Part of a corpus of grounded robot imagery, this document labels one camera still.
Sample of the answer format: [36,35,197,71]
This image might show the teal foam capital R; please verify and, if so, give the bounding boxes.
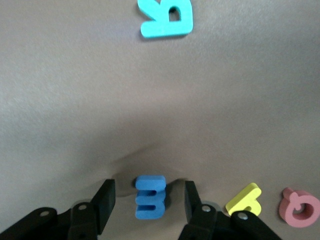
[140,0,194,40]

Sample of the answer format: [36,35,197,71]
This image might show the blue foam lowercase m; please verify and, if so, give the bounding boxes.
[134,175,167,220]

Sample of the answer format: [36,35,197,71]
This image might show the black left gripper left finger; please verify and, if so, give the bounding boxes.
[0,179,116,240]

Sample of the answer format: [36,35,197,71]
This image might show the brown table cover mat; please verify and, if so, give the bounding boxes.
[0,0,320,240]

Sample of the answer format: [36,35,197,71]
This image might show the pink foam capital Q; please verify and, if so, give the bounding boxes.
[279,187,320,228]

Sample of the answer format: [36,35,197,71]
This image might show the yellow foam lowercase h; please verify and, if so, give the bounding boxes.
[225,182,263,217]

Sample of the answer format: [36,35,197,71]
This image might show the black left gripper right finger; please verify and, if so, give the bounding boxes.
[178,181,283,240]

